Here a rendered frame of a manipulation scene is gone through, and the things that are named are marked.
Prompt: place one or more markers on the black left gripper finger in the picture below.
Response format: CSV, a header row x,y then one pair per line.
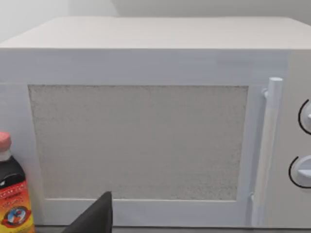
x,y
99,216

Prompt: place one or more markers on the white microwave door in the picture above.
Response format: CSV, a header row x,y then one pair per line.
x,y
138,143

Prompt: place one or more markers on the dark bottle with red cap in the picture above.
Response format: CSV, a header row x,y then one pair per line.
x,y
13,191

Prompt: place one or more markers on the pale microwave oven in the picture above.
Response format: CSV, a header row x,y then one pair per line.
x,y
150,36

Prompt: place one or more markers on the white microwave knob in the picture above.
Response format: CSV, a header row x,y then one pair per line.
x,y
306,116
302,171

